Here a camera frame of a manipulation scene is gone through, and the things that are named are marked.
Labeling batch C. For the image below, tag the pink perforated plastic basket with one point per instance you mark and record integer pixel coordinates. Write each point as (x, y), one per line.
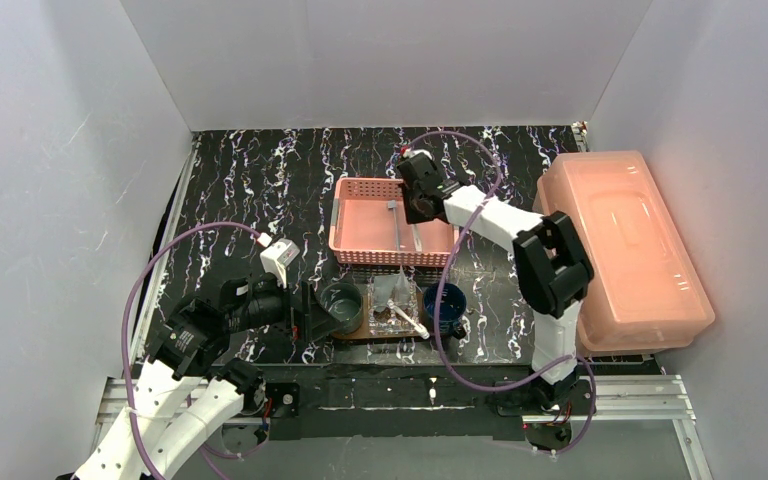
(362, 231)

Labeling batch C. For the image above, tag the oval wooden tray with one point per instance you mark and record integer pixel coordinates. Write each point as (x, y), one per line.
(361, 331)

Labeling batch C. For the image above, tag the white toothpaste tube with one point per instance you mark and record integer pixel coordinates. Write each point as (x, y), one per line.
(381, 291)

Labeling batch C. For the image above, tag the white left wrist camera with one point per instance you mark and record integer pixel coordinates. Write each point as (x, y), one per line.
(277, 257)

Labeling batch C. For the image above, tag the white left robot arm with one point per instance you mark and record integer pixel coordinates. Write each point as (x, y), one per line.
(181, 397)

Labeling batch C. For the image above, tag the large pink storage box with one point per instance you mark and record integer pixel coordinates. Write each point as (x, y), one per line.
(646, 296)

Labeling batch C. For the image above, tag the dark grey cup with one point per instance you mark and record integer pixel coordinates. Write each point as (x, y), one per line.
(343, 302)

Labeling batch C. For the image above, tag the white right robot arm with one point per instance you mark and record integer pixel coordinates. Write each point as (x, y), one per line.
(552, 267)

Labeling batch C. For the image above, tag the dark blue cup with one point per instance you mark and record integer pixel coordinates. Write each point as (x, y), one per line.
(453, 306)

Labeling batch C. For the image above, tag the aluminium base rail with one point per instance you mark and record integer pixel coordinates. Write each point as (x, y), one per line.
(636, 398)

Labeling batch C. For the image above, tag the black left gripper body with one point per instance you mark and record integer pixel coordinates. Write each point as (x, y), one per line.
(297, 312)

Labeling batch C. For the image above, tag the white handled toothbrush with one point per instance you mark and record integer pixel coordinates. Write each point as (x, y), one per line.
(418, 327)

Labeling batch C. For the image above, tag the clear handled toothbrush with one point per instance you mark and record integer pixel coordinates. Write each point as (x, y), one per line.
(392, 206)

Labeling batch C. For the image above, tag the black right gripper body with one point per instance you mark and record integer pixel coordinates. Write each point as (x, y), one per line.
(414, 201)

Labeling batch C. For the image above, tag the red capped toothpaste tube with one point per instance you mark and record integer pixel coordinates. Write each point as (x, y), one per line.
(403, 290)

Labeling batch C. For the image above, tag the clear plastic dimpled tray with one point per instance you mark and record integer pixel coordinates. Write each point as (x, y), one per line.
(387, 316)

